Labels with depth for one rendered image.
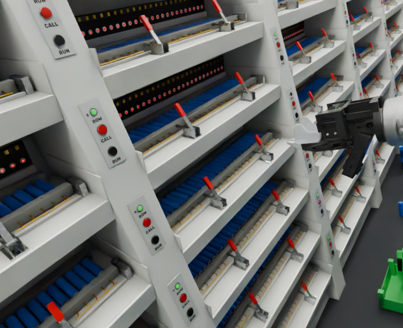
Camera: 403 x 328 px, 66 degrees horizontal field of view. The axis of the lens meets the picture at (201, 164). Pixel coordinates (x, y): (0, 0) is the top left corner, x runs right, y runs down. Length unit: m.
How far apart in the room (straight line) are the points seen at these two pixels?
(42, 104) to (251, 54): 0.73
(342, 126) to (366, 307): 0.98
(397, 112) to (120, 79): 0.50
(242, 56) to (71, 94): 0.69
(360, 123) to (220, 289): 0.53
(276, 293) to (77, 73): 0.88
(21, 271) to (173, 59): 0.50
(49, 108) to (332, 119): 0.52
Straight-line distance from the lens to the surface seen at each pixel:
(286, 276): 1.16
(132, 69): 0.65
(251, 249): 0.97
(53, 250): 0.57
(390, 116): 0.64
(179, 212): 0.78
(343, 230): 1.62
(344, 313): 1.50
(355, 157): 0.71
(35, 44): 0.58
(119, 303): 0.67
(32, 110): 0.55
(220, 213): 0.80
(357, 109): 0.69
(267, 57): 1.07
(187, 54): 0.76
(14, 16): 0.58
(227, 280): 0.90
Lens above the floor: 1.12
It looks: 18 degrees down
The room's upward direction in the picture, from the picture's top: 21 degrees counter-clockwise
